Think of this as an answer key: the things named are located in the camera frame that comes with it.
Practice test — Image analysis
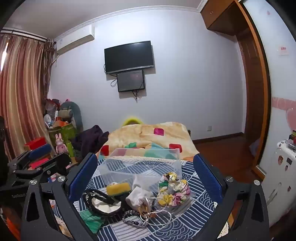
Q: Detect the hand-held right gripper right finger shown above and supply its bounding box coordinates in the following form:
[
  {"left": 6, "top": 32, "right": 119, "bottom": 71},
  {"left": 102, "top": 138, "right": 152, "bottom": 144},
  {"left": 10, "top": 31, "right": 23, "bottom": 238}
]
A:
[{"left": 193, "top": 153, "right": 270, "bottom": 241}]

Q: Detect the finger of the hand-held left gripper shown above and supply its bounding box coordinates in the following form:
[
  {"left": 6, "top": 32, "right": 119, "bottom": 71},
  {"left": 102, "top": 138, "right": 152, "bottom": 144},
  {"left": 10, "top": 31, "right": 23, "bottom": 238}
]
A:
[
  {"left": 13, "top": 153, "right": 72, "bottom": 181},
  {"left": 8, "top": 144, "right": 52, "bottom": 171}
]

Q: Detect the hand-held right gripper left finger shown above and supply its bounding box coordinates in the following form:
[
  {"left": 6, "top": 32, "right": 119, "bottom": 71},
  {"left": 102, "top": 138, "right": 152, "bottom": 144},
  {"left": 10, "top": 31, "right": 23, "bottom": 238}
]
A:
[{"left": 21, "top": 152, "right": 99, "bottom": 241}]

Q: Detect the floral fabric scrunchie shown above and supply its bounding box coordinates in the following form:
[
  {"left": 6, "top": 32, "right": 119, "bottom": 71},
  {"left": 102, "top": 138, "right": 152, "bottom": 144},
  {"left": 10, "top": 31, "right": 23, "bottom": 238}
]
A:
[{"left": 157, "top": 172, "right": 192, "bottom": 207}]

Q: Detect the yellow dish sponge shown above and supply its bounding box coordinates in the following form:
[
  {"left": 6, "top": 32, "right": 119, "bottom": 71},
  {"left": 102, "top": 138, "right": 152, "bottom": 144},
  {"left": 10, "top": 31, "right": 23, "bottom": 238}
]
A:
[{"left": 106, "top": 182, "right": 132, "bottom": 196}]

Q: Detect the green cloth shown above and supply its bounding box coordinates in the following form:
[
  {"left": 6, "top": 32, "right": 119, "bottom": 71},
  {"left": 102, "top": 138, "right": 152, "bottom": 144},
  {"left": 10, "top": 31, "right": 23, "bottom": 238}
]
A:
[{"left": 80, "top": 211, "right": 104, "bottom": 234}]

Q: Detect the white cable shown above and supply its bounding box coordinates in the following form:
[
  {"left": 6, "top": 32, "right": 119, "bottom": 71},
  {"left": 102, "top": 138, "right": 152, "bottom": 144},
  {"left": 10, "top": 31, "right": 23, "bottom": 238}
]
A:
[{"left": 140, "top": 197, "right": 172, "bottom": 226}]

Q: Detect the white cloth pouch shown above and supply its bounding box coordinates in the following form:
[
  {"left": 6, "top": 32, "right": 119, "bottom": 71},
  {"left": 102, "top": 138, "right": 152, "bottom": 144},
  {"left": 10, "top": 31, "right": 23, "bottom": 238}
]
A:
[{"left": 126, "top": 186, "right": 154, "bottom": 210}]

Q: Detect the clear plastic box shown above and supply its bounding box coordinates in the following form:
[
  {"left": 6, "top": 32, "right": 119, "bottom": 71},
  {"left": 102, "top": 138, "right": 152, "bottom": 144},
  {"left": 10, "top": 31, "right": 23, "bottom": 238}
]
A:
[{"left": 97, "top": 148, "right": 182, "bottom": 193}]

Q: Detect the black beaded bracelet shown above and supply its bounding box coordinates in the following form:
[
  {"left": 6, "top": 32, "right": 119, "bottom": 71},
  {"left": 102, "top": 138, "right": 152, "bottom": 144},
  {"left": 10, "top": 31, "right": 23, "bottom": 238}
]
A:
[{"left": 122, "top": 210, "right": 148, "bottom": 226}]

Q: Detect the red box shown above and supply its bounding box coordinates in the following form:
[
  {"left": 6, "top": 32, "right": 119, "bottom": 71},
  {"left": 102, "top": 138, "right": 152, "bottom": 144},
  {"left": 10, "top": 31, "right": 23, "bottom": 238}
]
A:
[{"left": 24, "top": 137, "right": 47, "bottom": 151}]

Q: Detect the red book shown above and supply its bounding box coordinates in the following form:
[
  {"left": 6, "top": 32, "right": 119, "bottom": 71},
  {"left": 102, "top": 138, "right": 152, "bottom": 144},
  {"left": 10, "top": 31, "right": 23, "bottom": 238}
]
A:
[{"left": 30, "top": 160, "right": 50, "bottom": 170}]

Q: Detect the pink bunny toy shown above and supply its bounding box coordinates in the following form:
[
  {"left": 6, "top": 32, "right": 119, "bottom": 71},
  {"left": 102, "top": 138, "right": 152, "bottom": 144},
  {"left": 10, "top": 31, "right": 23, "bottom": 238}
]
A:
[{"left": 55, "top": 133, "right": 68, "bottom": 153}]

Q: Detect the clear plastic bag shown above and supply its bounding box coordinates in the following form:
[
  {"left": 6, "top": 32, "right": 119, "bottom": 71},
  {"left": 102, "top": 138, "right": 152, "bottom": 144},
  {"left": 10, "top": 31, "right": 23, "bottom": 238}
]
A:
[{"left": 132, "top": 174, "right": 196, "bottom": 208}]

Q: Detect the navy patterned bed cloth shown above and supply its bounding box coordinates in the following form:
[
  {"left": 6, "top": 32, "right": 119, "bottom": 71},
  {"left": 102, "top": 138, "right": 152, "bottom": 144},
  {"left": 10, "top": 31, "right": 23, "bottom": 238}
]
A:
[{"left": 52, "top": 158, "right": 234, "bottom": 241}]

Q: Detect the green storage box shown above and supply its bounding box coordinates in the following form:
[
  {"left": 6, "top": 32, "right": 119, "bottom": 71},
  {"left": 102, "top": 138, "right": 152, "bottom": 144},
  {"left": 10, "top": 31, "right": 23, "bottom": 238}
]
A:
[{"left": 48, "top": 123, "right": 78, "bottom": 149}]

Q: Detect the dark clothes pile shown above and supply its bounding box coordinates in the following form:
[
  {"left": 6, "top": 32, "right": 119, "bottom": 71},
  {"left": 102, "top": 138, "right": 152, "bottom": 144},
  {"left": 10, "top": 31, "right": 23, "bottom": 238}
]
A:
[{"left": 72, "top": 125, "right": 110, "bottom": 160}]

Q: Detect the grey plush toy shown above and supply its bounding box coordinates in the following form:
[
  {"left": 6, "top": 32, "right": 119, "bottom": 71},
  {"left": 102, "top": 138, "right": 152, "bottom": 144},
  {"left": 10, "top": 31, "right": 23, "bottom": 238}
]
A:
[{"left": 58, "top": 102, "right": 83, "bottom": 130}]

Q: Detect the dark red bag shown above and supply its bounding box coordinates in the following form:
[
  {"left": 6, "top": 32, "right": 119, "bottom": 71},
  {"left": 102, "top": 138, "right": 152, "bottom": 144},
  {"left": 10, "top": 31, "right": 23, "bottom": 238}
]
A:
[{"left": 45, "top": 98, "right": 61, "bottom": 112}]

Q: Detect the brown striped curtain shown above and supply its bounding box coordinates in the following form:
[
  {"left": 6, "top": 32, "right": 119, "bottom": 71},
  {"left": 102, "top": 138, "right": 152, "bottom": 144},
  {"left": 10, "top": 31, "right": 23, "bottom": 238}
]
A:
[{"left": 0, "top": 32, "right": 55, "bottom": 160}]

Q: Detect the white mini fridge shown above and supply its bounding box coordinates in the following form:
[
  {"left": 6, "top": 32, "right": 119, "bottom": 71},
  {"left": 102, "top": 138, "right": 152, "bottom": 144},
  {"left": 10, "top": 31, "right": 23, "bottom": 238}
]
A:
[{"left": 261, "top": 138, "right": 296, "bottom": 226}]

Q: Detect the yellow-green foam hoop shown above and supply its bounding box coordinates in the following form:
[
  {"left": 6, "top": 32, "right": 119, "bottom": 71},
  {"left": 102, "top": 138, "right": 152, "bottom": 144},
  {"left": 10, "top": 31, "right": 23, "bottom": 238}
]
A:
[{"left": 122, "top": 116, "right": 145, "bottom": 127}]

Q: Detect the brown wooden door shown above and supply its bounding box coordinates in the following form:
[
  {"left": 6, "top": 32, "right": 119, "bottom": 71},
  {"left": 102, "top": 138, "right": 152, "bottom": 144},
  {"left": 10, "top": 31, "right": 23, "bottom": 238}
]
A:
[{"left": 237, "top": 32, "right": 260, "bottom": 151}]

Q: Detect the small black monitor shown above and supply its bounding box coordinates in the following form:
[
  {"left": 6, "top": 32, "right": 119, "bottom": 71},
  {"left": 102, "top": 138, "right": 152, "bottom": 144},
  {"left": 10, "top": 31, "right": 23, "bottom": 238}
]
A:
[{"left": 117, "top": 70, "right": 146, "bottom": 93}]

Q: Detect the white heart-print wardrobe door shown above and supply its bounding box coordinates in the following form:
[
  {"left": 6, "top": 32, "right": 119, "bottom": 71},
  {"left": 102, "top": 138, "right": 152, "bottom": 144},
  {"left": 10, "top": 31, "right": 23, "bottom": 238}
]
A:
[{"left": 243, "top": 0, "right": 296, "bottom": 209}]

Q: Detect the white air conditioner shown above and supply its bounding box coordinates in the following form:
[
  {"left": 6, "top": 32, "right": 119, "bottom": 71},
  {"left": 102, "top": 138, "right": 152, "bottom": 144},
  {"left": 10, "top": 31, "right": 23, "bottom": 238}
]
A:
[{"left": 55, "top": 24, "right": 95, "bottom": 55}]

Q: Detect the wooden overhead cabinet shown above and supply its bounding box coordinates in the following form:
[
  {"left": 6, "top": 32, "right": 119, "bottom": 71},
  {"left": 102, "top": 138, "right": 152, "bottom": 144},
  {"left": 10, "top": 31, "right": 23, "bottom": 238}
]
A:
[{"left": 201, "top": 0, "right": 249, "bottom": 36}]

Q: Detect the black wall television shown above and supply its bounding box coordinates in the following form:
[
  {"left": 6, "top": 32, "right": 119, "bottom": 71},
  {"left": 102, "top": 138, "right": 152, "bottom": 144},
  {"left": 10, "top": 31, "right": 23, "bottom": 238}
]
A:
[{"left": 105, "top": 41, "right": 155, "bottom": 75}]

